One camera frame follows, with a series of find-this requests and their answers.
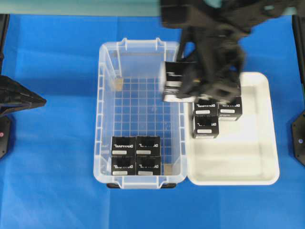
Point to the black box tray left upper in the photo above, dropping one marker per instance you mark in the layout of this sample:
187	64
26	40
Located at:
206	108

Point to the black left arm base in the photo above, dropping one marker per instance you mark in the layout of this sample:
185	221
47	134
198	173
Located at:
5	127

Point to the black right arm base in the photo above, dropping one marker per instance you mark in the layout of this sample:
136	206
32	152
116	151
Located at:
298	135

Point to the black right frame post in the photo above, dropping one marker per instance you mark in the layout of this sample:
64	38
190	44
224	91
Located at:
298	25

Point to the blue table cloth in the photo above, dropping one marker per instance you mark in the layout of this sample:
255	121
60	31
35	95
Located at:
46	178

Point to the white plastic tray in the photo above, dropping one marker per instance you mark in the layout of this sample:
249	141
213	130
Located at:
244	152

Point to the clear plastic storage case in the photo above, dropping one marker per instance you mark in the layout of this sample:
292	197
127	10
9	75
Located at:
130	104

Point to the black box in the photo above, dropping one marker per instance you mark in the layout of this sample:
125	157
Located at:
148	146
170	82
123	166
123	146
148	165

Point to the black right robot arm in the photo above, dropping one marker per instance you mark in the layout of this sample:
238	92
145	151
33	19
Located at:
241	14

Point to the black frame post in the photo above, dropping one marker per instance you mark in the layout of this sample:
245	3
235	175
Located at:
298	25
4	22

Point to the black box tray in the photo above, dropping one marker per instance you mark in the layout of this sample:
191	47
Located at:
205	126
231	111
206	108

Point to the black case locking handle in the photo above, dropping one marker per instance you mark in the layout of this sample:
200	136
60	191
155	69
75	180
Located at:
169	185

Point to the black left frame post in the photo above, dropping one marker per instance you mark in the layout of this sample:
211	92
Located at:
4	22

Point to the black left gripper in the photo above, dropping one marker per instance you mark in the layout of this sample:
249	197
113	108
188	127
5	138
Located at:
15	97

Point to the black box tray right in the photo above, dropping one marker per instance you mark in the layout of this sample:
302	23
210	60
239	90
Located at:
231	111

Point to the black box tray lower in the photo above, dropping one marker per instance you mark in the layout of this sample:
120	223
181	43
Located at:
205	126

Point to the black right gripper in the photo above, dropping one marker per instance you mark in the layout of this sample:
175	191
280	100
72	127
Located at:
211	60

